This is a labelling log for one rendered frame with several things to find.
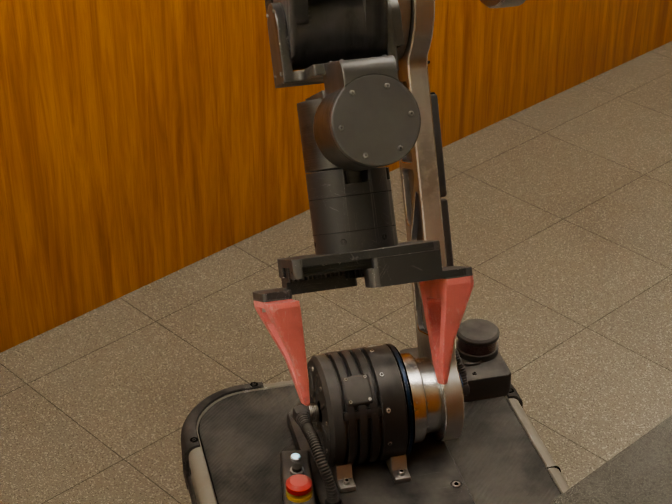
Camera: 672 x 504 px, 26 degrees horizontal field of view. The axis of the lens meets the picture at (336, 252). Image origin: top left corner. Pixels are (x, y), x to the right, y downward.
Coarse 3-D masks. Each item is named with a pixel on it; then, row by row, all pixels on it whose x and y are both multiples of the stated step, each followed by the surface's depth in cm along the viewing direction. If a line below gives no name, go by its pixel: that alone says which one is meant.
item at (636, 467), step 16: (656, 432) 112; (640, 448) 110; (656, 448) 110; (608, 464) 109; (624, 464) 109; (640, 464) 109; (656, 464) 109; (592, 480) 107; (608, 480) 107; (624, 480) 107; (640, 480) 107; (656, 480) 107; (560, 496) 106; (576, 496) 106; (592, 496) 106; (608, 496) 106; (624, 496) 106; (640, 496) 106; (656, 496) 106
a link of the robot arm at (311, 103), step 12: (312, 96) 98; (324, 96) 95; (300, 108) 98; (312, 108) 97; (300, 120) 98; (312, 120) 97; (300, 132) 99; (312, 132) 97; (312, 144) 97; (312, 156) 97; (312, 168) 98; (324, 168) 97; (336, 168) 98; (348, 180) 97; (360, 180) 98
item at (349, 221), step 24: (384, 168) 98; (312, 192) 98; (336, 192) 97; (360, 192) 96; (384, 192) 98; (312, 216) 98; (336, 216) 97; (360, 216) 96; (384, 216) 97; (336, 240) 97; (360, 240) 96; (384, 240) 97; (432, 240) 99; (288, 264) 97; (312, 264) 95; (336, 264) 96; (360, 264) 97
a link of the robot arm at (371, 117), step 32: (288, 64) 96; (320, 64) 94; (352, 64) 89; (384, 64) 90; (352, 96) 89; (384, 96) 90; (320, 128) 92; (352, 128) 89; (384, 128) 90; (416, 128) 90; (352, 160) 90; (384, 160) 90
